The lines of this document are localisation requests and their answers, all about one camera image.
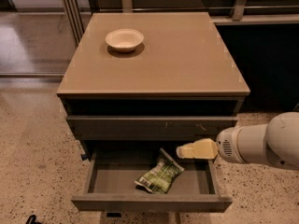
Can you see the closed top drawer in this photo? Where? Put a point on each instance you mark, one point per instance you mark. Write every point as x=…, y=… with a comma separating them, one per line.
x=112, y=128

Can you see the white paper bowl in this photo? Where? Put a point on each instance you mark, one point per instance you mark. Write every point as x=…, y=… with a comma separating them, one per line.
x=124, y=40

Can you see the open middle drawer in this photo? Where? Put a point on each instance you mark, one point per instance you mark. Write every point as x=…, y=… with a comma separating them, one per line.
x=110, y=185

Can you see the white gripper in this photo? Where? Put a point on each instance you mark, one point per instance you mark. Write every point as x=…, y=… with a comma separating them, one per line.
x=226, y=146

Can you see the blue cabinet caster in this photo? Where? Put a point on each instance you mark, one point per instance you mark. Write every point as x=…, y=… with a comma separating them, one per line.
x=84, y=157

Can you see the grey drawer cabinet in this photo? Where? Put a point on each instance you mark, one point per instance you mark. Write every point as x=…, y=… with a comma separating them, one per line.
x=181, y=69

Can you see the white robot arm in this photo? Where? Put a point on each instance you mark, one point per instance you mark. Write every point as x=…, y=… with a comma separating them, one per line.
x=275, y=144

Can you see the green jalapeno chip bag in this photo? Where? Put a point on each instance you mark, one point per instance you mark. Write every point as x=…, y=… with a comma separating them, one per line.
x=160, y=178

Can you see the black object on floor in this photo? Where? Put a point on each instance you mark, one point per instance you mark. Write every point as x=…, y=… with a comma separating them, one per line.
x=32, y=220

